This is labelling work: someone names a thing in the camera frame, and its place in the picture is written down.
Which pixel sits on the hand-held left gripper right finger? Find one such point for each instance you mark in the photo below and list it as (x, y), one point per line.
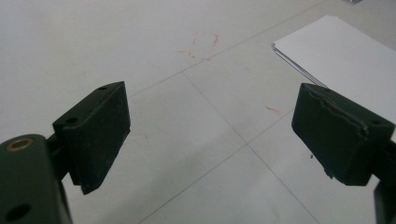
(336, 140)

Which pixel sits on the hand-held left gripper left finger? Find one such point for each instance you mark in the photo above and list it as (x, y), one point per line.
(96, 133)

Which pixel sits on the white paper sheets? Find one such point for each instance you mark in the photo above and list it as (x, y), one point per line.
(342, 56)

